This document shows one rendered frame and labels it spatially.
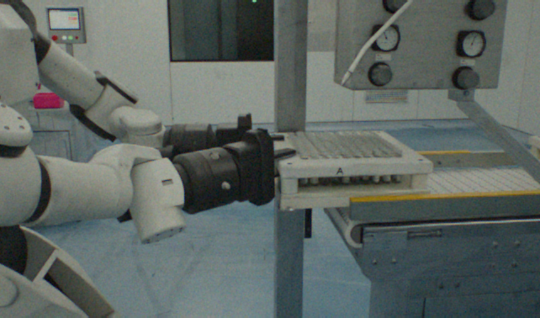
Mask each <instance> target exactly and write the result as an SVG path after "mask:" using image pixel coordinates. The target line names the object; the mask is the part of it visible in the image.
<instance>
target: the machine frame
mask: <svg viewBox="0 0 540 318"><path fill-rule="evenodd" d="M307 36H308V0H274V134H287V133H288V131H292V132H293V133H295V132H303V133H304V132H305V127H306V82H307ZM274 251H275V263H274V318H302V311H303V266H304V209H293V210H282V209H280V208H279V207H278V201H277V197H276V194H275V197H274Z"/></svg>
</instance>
